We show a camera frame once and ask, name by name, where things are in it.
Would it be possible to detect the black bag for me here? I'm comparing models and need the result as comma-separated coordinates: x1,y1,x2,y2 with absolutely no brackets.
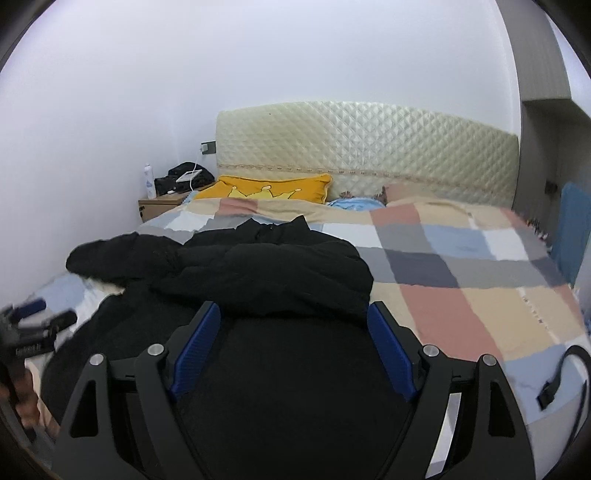
154,161,217,195

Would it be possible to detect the white charger cable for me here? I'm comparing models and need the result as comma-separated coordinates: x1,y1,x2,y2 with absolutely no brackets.
188,145,206,191

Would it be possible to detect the checked patchwork blanket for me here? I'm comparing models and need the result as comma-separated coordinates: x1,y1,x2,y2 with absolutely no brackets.
18,196,589,480

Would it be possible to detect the blue draped cloth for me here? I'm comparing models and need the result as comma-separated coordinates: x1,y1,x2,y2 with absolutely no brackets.
551,181,591,289

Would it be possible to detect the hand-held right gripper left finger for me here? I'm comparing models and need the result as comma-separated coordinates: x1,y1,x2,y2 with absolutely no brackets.
52,300,222,480

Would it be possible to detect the black padded jacket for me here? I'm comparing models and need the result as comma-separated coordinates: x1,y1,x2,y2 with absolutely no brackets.
39,215,416,480

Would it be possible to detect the black strap with buckle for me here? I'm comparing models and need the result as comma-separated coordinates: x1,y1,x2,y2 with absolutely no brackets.
536,344,591,457

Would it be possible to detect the yellow crown pillow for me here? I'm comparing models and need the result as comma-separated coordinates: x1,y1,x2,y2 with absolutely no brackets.
194,174,333,205

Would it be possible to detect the grey built-in wardrobe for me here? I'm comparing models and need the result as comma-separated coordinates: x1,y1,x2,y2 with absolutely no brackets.
496,0,591,222

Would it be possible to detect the cream quilted headboard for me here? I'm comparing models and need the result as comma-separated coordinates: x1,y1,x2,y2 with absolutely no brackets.
215,100,520,210

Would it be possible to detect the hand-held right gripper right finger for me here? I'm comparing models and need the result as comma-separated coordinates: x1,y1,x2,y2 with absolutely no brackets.
367,301,536,480

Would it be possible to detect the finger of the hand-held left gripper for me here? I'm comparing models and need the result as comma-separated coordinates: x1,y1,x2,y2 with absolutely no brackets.
14,310,79,343
0,298,48,325

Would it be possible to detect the light blue cloth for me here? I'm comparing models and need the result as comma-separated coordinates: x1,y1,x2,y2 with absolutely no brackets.
327,196,386,211

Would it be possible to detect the wooden nightstand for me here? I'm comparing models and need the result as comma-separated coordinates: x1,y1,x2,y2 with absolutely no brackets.
137,190,199,226

